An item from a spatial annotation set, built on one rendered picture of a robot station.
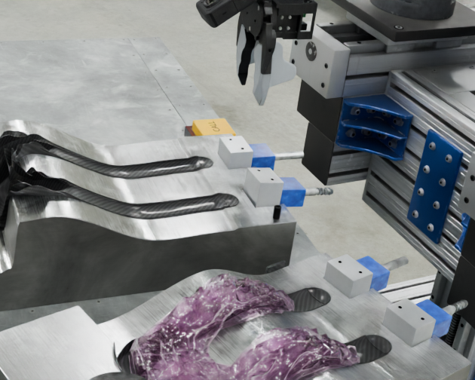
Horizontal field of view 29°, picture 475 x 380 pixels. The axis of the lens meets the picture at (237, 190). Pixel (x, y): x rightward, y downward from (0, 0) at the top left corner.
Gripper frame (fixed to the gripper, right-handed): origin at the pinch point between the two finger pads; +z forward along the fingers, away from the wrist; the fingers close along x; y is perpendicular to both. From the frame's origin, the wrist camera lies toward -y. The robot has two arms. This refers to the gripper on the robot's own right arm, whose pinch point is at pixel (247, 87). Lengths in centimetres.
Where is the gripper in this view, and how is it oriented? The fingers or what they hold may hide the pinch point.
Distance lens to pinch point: 132.7
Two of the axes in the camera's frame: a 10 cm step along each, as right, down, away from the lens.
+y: 9.3, -0.9, 3.6
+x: -3.5, -5.1, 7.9
